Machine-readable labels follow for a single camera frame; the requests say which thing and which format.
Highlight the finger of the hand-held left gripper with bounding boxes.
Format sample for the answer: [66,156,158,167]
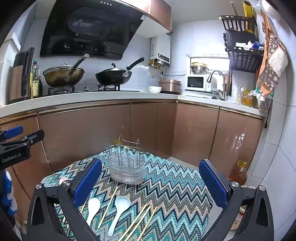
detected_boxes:
[0,125,24,142]
[0,129,45,152]

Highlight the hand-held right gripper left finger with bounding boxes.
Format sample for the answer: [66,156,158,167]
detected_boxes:
[27,158,103,241]

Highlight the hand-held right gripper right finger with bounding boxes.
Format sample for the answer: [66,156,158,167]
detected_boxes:
[198,159,274,241]

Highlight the wire utensil holder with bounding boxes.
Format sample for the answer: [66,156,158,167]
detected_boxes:
[109,136,147,185]

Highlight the person's left hand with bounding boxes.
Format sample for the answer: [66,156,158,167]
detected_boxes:
[0,170,18,217]

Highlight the large amber oil bottle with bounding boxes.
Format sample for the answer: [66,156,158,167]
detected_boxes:
[229,160,248,186]

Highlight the beige plastic container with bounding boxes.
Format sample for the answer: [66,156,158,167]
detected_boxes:
[232,205,246,231]

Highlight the zigzag patterned mat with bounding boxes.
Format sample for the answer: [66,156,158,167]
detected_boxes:
[40,145,213,241]

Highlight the brown thermos pot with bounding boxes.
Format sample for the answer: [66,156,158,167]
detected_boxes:
[9,47,35,105]

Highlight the clear cooking oil bottle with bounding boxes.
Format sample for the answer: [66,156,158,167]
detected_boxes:
[30,61,41,98]

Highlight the bronze wok with lid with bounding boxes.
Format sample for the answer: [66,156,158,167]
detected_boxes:
[43,54,90,88]

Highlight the black gas stove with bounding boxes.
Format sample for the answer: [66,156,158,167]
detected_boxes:
[43,85,140,96]

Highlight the yellow detergent bottle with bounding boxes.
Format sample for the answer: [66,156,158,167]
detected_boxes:
[242,88,255,106]

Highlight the clear plastic bag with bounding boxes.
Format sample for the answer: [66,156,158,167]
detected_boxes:
[250,89,274,112]

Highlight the black wok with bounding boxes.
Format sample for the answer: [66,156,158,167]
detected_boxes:
[95,57,145,86]

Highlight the white microwave oven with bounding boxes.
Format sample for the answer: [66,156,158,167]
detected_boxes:
[185,75,218,93]

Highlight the metal kitchen faucet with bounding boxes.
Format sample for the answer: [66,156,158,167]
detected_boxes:
[206,70,226,100]

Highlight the bronze rice cooker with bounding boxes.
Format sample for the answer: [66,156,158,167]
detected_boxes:
[159,79,181,94]

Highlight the stacked metal bowls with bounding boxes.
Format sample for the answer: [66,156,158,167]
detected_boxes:
[190,62,210,75]

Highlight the black range hood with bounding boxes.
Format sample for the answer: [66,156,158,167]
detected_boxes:
[40,0,148,61]

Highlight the patterned hanging apron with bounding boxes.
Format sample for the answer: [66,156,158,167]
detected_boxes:
[255,11,288,96]

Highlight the white rag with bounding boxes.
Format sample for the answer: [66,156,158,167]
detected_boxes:
[235,40,255,50]

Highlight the white water heater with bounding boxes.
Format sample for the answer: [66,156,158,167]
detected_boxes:
[150,34,171,68]

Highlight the yellow tube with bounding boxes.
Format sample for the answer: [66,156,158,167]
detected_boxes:
[243,1,254,32]

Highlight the black wall dish rack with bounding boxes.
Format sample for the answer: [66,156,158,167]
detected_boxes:
[220,15,264,73]

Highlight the bronze wall cabinet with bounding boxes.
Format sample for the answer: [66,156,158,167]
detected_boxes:
[113,0,173,39]

